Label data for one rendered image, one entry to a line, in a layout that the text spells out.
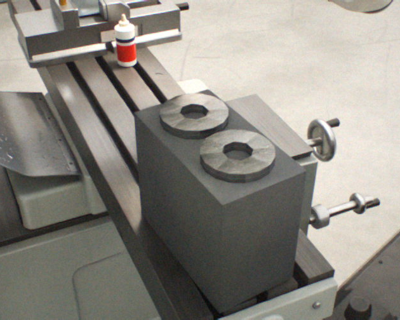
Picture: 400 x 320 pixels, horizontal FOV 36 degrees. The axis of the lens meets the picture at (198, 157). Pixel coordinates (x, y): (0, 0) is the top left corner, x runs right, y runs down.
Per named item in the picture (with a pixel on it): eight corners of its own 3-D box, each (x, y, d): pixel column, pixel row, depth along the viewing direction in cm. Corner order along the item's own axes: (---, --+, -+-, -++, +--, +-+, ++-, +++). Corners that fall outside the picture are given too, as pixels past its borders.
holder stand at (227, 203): (207, 188, 97) (209, 79, 85) (294, 277, 82) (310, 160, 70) (140, 214, 92) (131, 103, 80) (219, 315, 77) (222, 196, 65)
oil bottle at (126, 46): (133, 56, 133) (129, 9, 126) (139, 65, 130) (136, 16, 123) (115, 60, 131) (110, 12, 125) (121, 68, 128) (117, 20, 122)
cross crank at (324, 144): (320, 142, 169) (325, 106, 161) (345, 166, 160) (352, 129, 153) (270, 157, 163) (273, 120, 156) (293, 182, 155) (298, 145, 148)
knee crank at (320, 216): (370, 197, 164) (374, 180, 160) (384, 211, 159) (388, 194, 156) (300, 221, 157) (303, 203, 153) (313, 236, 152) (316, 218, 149)
